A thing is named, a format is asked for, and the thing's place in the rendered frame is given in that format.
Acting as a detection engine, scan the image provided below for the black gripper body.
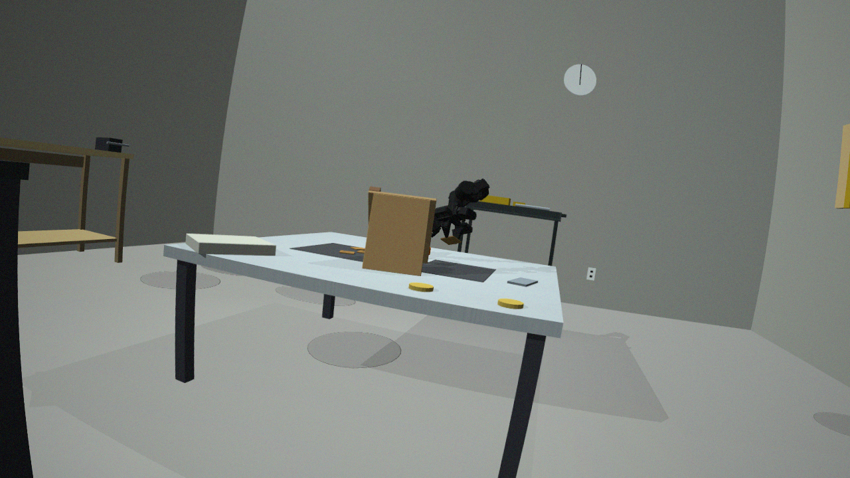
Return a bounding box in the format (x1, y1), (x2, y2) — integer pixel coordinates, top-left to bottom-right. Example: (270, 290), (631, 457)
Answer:
(434, 201), (473, 234)

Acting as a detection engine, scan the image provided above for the yellow round disc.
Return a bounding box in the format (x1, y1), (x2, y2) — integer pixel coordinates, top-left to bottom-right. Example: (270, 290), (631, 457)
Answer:
(497, 298), (523, 309)
(408, 283), (434, 292)

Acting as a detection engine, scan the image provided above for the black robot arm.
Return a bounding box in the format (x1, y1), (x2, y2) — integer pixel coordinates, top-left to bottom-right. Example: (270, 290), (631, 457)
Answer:
(432, 179), (490, 238)

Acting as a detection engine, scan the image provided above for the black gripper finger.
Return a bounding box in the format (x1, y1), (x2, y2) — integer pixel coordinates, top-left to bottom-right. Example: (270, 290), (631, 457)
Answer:
(438, 216), (454, 238)
(452, 227), (468, 240)

